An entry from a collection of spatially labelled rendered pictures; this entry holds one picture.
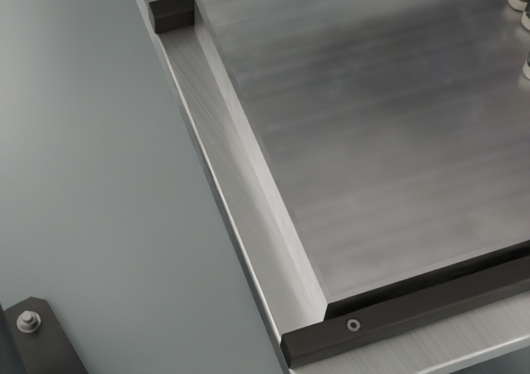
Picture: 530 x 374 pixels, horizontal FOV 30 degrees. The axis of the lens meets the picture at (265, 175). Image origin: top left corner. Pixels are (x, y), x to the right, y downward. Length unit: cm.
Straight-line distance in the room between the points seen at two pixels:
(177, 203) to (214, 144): 100
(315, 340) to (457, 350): 10
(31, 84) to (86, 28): 16
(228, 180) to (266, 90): 8
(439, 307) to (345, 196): 11
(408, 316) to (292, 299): 8
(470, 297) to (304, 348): 11
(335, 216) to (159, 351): 93
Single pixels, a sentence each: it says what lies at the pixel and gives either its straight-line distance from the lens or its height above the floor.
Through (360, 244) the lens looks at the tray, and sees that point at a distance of 67.
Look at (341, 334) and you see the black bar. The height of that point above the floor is 90.
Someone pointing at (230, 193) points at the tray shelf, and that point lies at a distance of 68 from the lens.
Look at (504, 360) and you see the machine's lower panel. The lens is 133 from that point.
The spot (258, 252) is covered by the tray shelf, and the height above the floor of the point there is 88.
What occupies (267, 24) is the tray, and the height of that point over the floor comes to 88.
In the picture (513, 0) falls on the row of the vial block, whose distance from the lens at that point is 82.
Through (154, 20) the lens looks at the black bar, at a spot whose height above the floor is 90.
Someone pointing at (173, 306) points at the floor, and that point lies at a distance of 161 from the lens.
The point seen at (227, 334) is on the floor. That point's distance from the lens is 159.
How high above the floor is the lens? 146
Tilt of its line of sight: 57 degrees down
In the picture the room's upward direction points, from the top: 7 degrees clockwise
